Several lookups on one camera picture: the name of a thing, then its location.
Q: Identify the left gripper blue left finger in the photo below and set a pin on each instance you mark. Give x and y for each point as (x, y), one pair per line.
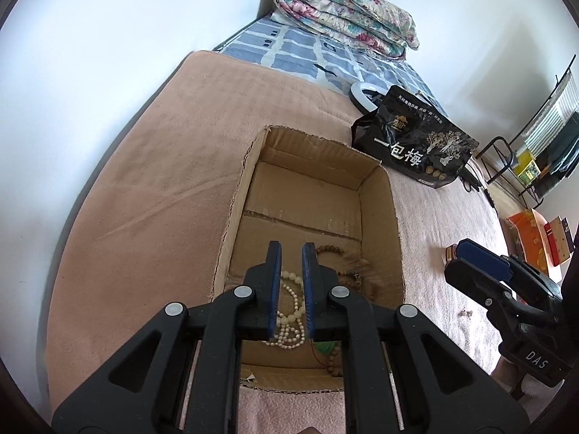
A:
(260, 318)

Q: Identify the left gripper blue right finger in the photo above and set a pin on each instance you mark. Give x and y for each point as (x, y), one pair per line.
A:
(318, 281)

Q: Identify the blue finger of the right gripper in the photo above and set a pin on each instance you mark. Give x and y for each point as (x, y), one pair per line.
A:
(485, 260)

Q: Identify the right hand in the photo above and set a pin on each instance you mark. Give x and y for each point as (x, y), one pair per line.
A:
(515, 380)

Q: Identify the orange gift box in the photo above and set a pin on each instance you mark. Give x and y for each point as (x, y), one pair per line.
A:
(529, 227)

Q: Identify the black metal rack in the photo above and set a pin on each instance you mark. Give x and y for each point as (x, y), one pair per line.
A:
(499, 156)

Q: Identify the yellow green box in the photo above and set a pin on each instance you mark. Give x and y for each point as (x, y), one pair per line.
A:
(526, 169)

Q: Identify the dark hanging clothes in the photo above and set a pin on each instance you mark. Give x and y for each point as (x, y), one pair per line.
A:
(559, 159)

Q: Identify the black snack bag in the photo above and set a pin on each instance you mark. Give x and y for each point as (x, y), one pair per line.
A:
(414, 138)

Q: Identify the brown cardboard box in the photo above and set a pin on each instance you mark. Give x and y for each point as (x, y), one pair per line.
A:
(296, 188)

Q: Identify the striped hanging cloth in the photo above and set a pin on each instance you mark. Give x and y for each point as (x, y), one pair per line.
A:
(552, 116)

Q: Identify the pink blanket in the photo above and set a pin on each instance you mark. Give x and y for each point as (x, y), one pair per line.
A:
(139, 343)

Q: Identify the blue checked bed sheet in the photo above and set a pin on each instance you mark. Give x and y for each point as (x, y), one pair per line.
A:
(273, 42)

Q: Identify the floral folded quilt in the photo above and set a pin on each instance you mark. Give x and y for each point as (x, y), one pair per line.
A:
(373, 26)

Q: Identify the white ring light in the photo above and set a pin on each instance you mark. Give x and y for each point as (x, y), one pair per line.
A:
(366, 96)

